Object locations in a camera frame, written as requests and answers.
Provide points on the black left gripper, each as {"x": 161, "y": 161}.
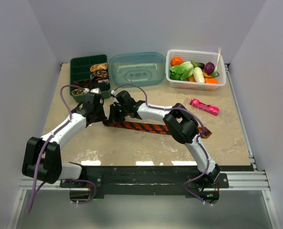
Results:
{"x": 102, "y": 118}

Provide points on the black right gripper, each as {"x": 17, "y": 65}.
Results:
{"x": 113, "y": 116}

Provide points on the orange navy striped tie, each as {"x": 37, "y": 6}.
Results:
{"x": 144, "y": 127}

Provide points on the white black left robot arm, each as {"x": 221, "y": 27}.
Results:
{"x": 42, "y": 159}

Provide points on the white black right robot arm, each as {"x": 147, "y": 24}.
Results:
{"x": 175, "y": 120}

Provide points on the rolled floral tie front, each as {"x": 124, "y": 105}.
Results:
{"x": 79, "y": 91}

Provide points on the rolled red brown tie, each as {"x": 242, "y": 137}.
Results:
{"x": 83, "y": 83}

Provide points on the rolled dark patterned tie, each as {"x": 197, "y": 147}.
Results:
{"x": 99, "y": 77}

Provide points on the green compartment organizer box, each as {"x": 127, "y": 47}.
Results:
{"x": 80, "y": 70}

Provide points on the rolled patterned tie top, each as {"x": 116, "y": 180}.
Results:
{"x": 99, "y": 67}

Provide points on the teal translucent plastic tub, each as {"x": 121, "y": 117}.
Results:
{"x": 140, "y": 69}

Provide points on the green toy lettuce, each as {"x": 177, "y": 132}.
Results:
{"x": 181, "y": 72}

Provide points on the orange toy pumpkin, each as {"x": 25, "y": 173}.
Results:
{"x": 176, "y": 61}

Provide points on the yellow toy pepper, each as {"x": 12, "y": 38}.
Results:
{"x": 191, "y": 79}

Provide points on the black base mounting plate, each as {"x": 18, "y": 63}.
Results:
{"x": 99, "y": 181}

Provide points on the white toy radish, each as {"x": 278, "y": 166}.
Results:
{"x": 198, "y": 75}

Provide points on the pink rectangular box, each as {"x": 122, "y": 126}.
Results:
{"x": 205, "y": 107}

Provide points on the orange toy carrot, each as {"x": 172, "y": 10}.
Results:
{"x": 211, "y": 80}

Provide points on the dark purple toy eggplant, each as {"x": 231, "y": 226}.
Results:
{"x": 201, "y": 65}

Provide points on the white perforated plastic basket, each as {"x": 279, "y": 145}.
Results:
{"x": 194, "y": 57}

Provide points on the purple toy onion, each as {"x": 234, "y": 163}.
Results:
{"x": 209, "y": 68}

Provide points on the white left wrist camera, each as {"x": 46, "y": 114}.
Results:
{"x": 95, "y": 91}

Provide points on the aluminium frame rail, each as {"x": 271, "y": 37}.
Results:
{"x": 150, "y": 198}

